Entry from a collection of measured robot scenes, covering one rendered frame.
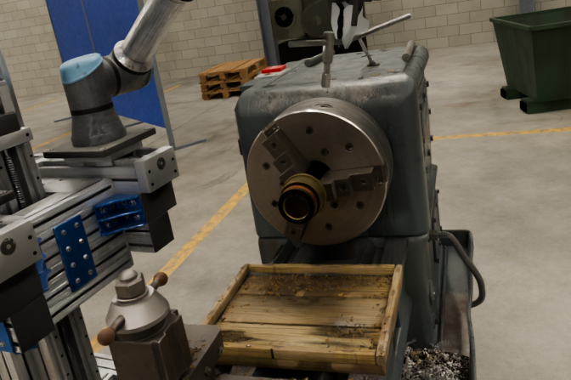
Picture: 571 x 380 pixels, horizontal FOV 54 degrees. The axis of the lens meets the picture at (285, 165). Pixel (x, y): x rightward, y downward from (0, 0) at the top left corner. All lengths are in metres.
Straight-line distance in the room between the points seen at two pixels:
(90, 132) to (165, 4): 0.40
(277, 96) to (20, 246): 0.66
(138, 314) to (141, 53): 1.01
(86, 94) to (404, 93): 0.83
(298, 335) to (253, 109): 0.58
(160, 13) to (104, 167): 0.44
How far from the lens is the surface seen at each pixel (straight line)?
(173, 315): 0.76
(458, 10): 11.12
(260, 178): 1.24
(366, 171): 1.15
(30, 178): 1.58
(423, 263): 1.44
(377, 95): 1.30
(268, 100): 1.37
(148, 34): 1.56
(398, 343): 1.30
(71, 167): 1.68
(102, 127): 1.59
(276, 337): 1.06
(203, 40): 12.34
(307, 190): 1.07
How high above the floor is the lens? 1.48
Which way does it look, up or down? 17 degrees down
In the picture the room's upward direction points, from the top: 9 degrees counter-clockwise
